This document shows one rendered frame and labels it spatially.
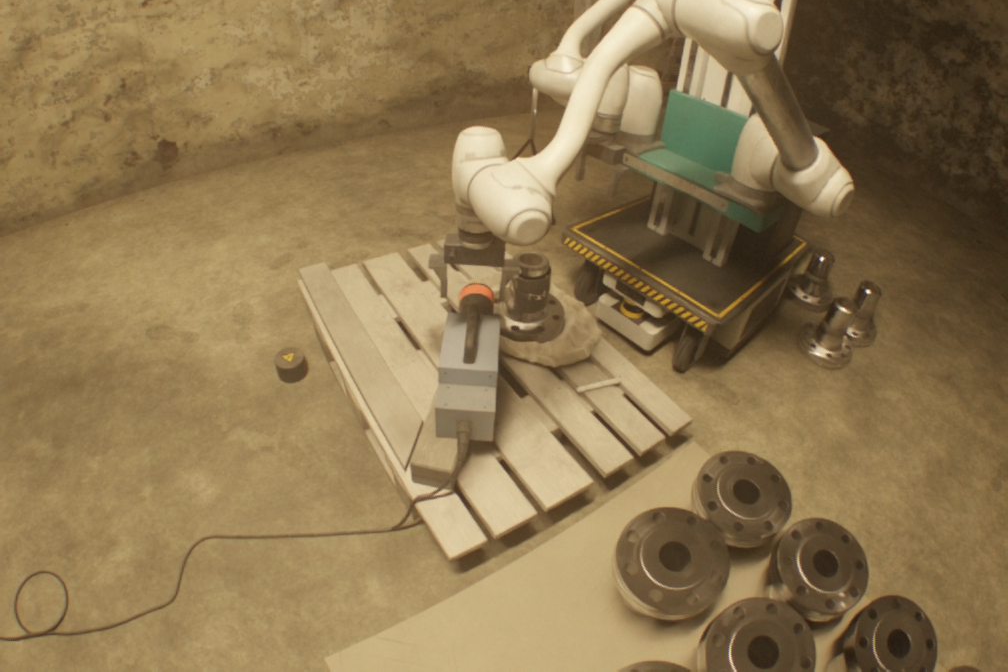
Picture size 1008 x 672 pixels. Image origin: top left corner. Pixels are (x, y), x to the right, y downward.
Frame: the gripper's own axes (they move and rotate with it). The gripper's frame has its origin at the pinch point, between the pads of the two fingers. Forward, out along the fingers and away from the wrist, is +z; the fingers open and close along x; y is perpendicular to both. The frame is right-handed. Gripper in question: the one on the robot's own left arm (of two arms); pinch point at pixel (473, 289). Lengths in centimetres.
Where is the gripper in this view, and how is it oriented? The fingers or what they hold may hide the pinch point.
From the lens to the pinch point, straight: 119.9
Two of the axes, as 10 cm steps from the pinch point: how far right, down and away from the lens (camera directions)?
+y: -0.2, 6.0, -8.0
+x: 10.0, 0.7, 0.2
